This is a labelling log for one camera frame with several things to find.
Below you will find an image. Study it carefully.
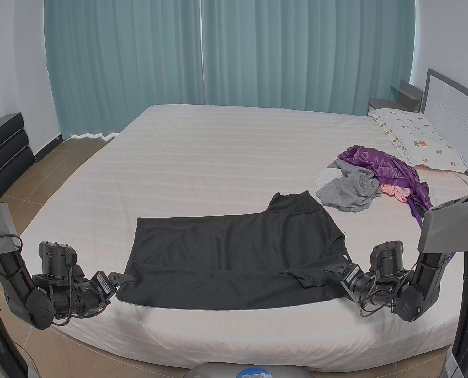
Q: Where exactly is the grey garment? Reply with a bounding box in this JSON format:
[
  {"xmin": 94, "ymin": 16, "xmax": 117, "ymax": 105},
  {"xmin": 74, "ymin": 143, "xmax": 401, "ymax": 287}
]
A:
[{"xmin": 317, "ymin": 160, "xmax": 382, "ymax": 213}]

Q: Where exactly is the white garment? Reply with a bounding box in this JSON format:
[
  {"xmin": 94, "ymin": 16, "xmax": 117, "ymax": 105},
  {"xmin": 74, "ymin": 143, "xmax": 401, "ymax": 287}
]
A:
[{"xmin": 315, "ymin": 168, "xmax": 347, "ymax": 190}]

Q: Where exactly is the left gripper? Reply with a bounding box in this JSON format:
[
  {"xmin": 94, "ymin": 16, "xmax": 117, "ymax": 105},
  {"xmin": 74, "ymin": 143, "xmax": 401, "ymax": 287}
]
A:
[{"xmin": 78, "ymin": 275, "xmax": 135, "ymax": 314}]

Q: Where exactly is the black T-shirt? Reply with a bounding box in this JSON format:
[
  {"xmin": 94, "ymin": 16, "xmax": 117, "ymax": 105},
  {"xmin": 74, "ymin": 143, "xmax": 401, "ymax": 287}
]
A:
[{"xmin": 116, "ymin": 190, "xmax": 354, "ymax": 311}]

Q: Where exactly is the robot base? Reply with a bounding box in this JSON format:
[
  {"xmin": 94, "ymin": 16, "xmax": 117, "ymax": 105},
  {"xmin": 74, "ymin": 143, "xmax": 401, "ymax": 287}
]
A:
[{"xmin": 185, "ymin": 363, "xmax": 299, "ymax": 378}]

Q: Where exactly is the blue-green curtain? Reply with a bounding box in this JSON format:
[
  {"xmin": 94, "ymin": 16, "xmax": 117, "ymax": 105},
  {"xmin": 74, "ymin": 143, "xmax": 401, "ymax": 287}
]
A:
[
  {"xmin": 45, "ymin": 0, "xmax": 203, "ymax": 141},
  {"xmin": 200, "ymin": 0, "xmax": 416, "ymax": 115}
]

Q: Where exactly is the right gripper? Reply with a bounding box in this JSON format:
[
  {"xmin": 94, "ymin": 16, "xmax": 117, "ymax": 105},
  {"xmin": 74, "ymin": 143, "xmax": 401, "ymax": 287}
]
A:
[{"xmin": 324, "ymin": 263, "xmax": 376, "ymax": 304}]

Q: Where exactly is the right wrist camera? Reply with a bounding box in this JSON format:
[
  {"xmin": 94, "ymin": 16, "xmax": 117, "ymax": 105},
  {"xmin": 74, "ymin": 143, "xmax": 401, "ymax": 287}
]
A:
[{"xmin": 343, "ymin": 264, "xmax": 361, "ymax": 286}]

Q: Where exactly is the grey bedside table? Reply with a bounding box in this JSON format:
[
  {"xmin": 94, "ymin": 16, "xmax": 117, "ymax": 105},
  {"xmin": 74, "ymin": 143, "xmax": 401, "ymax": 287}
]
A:
[{"xmin": 370, "ymin": 79, "xmax": 423, "ymax": 113}]

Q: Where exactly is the bed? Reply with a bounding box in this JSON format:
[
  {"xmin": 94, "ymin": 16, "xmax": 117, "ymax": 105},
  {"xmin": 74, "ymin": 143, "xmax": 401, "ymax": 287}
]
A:
[{"xmin": 14, "ymin": 68, "xmax": 468, "ymax": 372}]

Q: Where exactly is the white printed pillow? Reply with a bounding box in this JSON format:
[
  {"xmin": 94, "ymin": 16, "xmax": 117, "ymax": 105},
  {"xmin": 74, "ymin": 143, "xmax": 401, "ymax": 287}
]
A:
[{"xmin": 368, "ymin": 108, "xmax": 468, "ymax": 173}]

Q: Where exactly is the purple satin garment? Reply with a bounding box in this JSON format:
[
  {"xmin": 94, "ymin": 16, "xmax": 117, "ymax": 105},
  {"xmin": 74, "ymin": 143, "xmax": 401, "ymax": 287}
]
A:
[{"xmin": 338, "ymin": 145, "xmax": 457, "ymax": 267}]

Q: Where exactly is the pink garment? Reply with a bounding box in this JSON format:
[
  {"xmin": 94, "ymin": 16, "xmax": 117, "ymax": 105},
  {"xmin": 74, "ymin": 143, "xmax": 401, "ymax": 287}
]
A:
[{"xmin": 380, "ymin": 183, "xmax": 412, "ymax": 204}]

